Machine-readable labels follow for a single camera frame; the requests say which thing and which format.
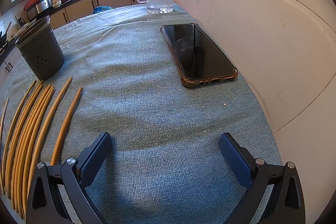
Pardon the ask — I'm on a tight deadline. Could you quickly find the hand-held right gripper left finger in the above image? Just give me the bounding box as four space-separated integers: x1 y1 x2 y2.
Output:
26 132 113 224

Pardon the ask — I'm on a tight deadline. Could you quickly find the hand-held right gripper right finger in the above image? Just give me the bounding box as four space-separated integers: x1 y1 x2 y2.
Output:
219 132 306 224

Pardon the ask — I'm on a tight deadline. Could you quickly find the bunch of wooden chopsticks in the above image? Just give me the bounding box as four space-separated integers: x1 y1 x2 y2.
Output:
0 77 84 220

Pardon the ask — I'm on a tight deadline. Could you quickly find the dark grey utensil holder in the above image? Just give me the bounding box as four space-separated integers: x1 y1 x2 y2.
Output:
15 15 65 81

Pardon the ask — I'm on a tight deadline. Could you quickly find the grey-blue table cloth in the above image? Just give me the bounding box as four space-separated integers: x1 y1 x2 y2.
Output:
0 2 282 224

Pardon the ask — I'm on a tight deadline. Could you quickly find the smartphone in brown case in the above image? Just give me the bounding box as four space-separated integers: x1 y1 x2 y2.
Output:
160 24 238 88

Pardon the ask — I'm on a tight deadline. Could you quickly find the blue plastic bag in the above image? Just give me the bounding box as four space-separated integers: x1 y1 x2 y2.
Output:
93 6 113 15

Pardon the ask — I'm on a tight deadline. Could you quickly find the silver rice cooker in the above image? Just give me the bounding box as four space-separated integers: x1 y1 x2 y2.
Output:
26 0 53 17

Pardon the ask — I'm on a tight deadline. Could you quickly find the red plastic bowl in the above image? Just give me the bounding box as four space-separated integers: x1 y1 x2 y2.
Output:
24 0 40 11

